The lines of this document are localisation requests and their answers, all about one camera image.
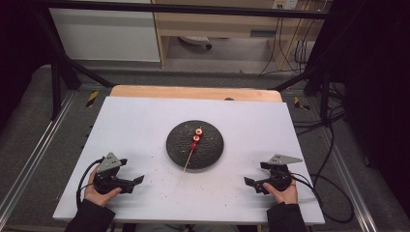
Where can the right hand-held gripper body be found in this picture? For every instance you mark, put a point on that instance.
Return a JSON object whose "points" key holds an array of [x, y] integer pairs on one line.
{"points": [[278, 177]]}

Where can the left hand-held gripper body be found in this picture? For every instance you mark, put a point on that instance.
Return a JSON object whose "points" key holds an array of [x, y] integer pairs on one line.
{"points": [[108, 179]]}

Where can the person's right hand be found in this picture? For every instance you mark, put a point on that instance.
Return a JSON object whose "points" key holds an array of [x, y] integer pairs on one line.
{"points": [[286, 196]]}

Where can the person's left hand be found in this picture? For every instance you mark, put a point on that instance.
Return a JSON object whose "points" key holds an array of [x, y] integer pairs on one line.
{"points": [[96, 197]]}

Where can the white board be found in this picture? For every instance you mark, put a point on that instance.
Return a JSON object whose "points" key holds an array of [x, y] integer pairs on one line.
{"points": [[145, 129]]}

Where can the black textured plate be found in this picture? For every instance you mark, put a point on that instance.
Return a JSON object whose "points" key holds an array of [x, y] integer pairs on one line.
{"points": [[209, 148]]}

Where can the bamboo skewer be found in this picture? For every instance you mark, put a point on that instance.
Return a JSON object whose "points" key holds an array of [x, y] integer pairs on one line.
{"points": [[188, 160]]}

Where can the solid red food piece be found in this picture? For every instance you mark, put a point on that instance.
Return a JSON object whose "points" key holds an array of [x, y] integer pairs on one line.
{"points": [[193, 146]]}

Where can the wooden table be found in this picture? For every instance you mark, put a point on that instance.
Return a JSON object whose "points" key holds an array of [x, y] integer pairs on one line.
{"points": [[193, 92]]}

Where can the dark curtain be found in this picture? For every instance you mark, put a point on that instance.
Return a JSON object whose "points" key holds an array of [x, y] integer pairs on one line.
{"points": [[377, 96], [19, 48]]}

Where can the white cabinet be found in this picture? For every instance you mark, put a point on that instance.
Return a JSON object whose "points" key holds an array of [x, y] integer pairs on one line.
{"points": [[106, 32]]}

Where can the office chair base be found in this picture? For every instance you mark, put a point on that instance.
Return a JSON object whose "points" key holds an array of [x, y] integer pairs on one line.
{"points": [[195, 40]]}

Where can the light wooden desk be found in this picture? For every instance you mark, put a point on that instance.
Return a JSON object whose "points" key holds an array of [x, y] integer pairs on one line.
{"points": [[209, 25]]}

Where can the white power strip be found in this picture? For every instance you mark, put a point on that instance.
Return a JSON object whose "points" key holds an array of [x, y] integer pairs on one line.
{"points": [[285, 4]]}

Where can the metal floor rail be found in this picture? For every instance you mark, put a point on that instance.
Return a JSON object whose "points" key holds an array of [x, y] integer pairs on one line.
{"points": [[35, 151], [351, 180]]}

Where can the black metal frame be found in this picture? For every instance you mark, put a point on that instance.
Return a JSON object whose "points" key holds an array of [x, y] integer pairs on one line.
{"points": [[180, 8]]}

